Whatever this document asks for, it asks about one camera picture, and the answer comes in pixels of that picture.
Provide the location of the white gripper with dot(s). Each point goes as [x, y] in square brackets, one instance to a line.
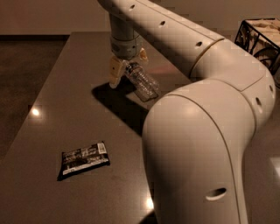
[124, 51]

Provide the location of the clear plastic water bottle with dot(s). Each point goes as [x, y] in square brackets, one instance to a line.
[146, 87]

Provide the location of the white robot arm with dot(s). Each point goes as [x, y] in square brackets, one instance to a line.
[194, 137]

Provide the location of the black snack packet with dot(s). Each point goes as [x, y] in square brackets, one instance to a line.
[83, 159]

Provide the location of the black wire basket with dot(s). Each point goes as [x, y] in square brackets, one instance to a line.
[261, 38]

